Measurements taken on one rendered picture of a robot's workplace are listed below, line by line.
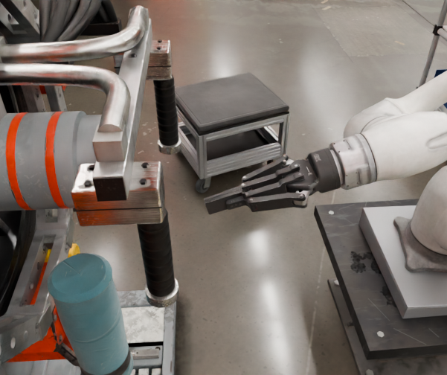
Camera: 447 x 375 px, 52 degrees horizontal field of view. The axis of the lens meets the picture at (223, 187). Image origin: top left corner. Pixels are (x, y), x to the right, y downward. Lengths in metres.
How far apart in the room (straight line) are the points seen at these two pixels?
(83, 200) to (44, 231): 0.47
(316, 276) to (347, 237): 0.32
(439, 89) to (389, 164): 0.24
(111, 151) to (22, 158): 0.22
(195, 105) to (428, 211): 1.02
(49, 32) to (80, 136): 0.16
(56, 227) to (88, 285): 0.29
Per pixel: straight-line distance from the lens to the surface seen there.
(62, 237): 0.92
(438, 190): 1.15
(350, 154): 0.80
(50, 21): 0.71
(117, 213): 0.49
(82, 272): 0.68
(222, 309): 1.53
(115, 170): 0.44
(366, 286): 1.25
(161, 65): 0.77
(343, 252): 1.32
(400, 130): 0.82
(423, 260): 1.26
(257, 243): 1.72
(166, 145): 0.85
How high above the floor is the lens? 1.24
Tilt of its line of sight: 40 degrees down
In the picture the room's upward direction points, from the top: straight up
